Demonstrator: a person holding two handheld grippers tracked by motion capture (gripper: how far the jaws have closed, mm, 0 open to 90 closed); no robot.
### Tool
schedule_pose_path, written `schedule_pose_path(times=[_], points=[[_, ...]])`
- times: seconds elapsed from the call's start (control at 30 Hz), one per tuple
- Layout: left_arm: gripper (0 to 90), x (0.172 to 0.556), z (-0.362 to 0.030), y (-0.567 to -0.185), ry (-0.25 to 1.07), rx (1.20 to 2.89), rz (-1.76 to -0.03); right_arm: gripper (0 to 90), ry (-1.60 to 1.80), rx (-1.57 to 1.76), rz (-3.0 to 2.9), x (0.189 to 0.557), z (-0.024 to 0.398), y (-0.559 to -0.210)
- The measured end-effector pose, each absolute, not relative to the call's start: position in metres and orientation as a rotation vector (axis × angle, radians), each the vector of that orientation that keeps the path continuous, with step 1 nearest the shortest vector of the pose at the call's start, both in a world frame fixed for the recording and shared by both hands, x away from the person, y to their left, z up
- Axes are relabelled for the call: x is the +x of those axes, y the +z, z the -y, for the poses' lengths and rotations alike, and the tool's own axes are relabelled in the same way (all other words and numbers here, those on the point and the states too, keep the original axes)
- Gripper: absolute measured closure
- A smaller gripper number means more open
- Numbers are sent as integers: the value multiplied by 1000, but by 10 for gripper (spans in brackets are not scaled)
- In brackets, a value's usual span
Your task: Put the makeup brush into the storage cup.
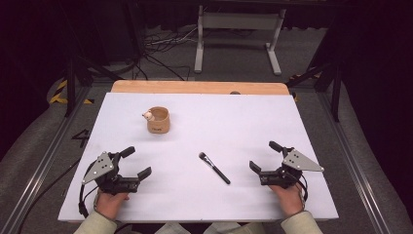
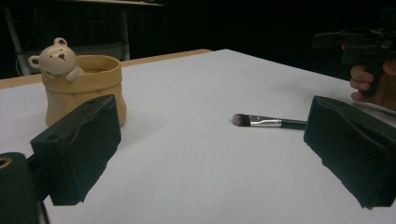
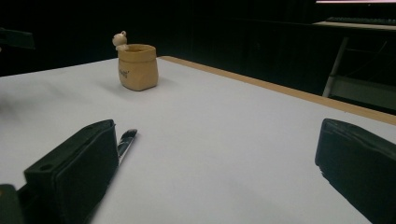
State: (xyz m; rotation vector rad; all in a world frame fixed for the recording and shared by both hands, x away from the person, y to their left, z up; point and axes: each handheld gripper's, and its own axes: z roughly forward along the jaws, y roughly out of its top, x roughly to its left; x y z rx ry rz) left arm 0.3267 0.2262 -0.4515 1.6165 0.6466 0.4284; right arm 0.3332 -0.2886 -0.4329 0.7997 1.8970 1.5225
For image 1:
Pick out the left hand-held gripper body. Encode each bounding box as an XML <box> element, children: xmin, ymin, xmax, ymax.
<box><xmin>81</xmin><ymin>151</ymin><xmax>142</xmax><ymax>196</ymax></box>

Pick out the black tripod stand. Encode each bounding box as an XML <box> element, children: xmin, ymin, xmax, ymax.
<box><xmin>284</xmin><ymin>60</ymin><xmax>343</xmax><ymax>123</ymax></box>
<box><xmin>62</xmin><ymin>53</ymin><xmax>125</xmax><ymax>118</ymax></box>

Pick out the person's right hand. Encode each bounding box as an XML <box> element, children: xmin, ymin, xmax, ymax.
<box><xmin>268</xmin><ymin>182</ymin><xmax>307</xmax><ymax>219</ymax></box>

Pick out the hand-held gripper cable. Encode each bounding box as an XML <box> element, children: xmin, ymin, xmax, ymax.
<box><xmin>77</xmin><ymin>161</ymin><xmax>99</xmax><ymax>219</ymax></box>
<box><xmin>291</xmin><ymin>174</ymin><xmax>310</xmax><ymax>203</ymax></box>

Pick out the person's light clothing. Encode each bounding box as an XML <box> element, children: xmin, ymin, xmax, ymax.
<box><xmin>155</xmin><ymin>221</ymin><xmax>271</xmax><ymax>234</ymax></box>

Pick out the white metal stand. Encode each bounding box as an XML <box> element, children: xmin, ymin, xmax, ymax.
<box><xmin>193</xmin><ymin>4</ymin><xmax>287</xmax><ymax>77</ymax></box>

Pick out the black floor cable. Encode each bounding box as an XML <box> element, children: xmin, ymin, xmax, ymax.
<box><xmin>15</xmin><ymin>157</ymin><xmax>82</xmax><ymax>234</ymax></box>

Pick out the black makeup brush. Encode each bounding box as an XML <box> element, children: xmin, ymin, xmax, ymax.
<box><xmin>198</xmin><ymin>151</ymin><xmax>232</xmax><ymax>185</ymax></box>

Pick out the person's left hand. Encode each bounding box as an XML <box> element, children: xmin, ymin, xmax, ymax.
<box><xmin>94</xmin><ymin>190</ymin><xmax>131</xmax><ymax>222</ymax></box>

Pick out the white table mat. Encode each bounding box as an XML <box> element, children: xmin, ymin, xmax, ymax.
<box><xmin>57</xmin><ymin>92</ymin><xmax>340</xmax><ymax>224</ymax></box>

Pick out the aluminium floor rail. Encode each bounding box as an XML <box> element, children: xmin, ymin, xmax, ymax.
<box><xmin>0</xmin><ymin>87</ymin><xmax>93</xmax><ymax>234</ymax></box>
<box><xmin>316</xmin><ymin>92</ymin><xmax>395</xmax><ymax>234</ymax></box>

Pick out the left hand-held gripper cable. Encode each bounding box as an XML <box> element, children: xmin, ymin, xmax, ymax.
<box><xmin>77</xmin><ymin>161</ymin><xmax>99</xmax><ymax>219</ymax></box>

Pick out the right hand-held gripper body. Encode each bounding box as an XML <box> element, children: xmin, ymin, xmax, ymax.
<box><xmin>258</xmin><ymin>146</ymin><xmax>325</xmax><ymax>190</ymax></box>

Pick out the right hand-held gripper cable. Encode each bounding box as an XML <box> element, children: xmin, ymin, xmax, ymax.
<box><xmin>291</xmin><ymin>174</ymin><xmax>310</xmax><ymax>203</ymax></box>

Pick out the wooden cup with animal figure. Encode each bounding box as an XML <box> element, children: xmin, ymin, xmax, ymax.
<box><xmin>141</xmin><ymin>105</ymin><xmax>171</xmax><ymax>135</ymax></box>

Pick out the bundle of floor cables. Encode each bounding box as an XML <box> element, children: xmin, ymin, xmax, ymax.
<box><xmin>133</xmin><ymin>26</ymin><xmax>200</xmax><ymax>82</ymax></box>

